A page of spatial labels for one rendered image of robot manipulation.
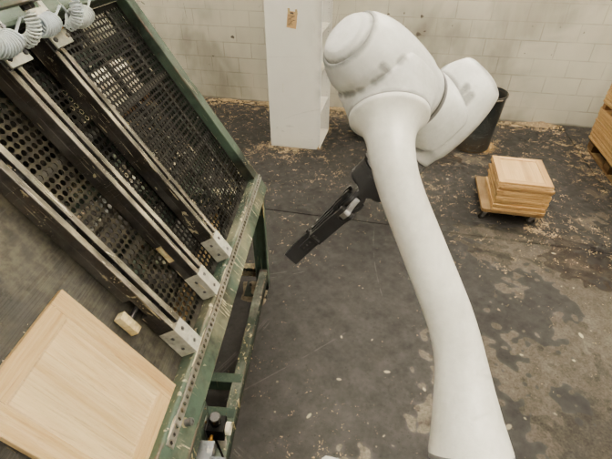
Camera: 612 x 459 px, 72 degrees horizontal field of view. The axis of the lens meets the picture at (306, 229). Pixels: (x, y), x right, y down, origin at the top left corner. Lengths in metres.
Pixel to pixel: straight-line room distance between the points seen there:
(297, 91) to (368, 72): 4.27
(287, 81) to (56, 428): 4.07
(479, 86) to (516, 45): 5.41
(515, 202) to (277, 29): 2.80
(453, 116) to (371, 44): 0.19
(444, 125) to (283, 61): 4.14
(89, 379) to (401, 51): 1.14
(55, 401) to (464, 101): 1.13
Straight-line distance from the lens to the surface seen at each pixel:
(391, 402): 2.55
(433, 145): 0.66
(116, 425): 1.38
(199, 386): 1.59
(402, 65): 0.53
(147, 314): 1.50
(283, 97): 4.85
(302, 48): 4.65
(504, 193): 3.90
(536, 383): 2.89
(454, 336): 0.57
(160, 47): 2.40
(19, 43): 1.44
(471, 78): 0.67
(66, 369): 1.31
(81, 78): 1.75
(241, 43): 6.37
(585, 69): 6.34
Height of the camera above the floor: 2.13
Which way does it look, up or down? 36 degrees down
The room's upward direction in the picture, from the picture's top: straight up
